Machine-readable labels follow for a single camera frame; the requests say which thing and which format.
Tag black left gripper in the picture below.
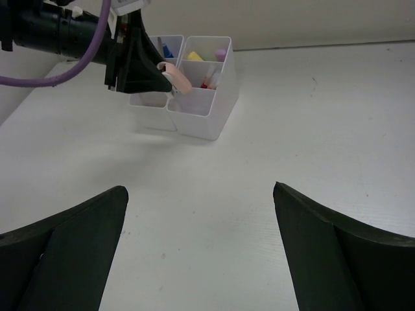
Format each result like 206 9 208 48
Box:
1 1 172 94

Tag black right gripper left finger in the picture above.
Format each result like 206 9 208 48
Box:
1 186 128 310

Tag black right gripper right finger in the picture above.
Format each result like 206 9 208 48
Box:
273 183 414 310

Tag blue cap glue bottle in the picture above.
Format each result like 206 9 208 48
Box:
162 44 174 58

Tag yellow highlighter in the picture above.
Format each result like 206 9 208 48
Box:
186 51 204 62

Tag pink red pen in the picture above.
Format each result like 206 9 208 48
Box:
200 64 216 89

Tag purple highlighter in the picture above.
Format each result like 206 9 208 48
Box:
215 49 227 62

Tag black handled scissors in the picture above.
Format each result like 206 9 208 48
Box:
157 37 164 58

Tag white left organizer box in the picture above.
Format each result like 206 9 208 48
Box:
129 34 184 132

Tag white organizer box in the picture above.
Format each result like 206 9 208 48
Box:
129 34 184 132
167 36 239 141

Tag white right organizer box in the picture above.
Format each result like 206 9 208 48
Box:
167 36 239 141

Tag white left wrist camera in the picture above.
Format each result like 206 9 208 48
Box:
111 0 151 16

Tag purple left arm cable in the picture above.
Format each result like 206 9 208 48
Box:
0 0 113 88

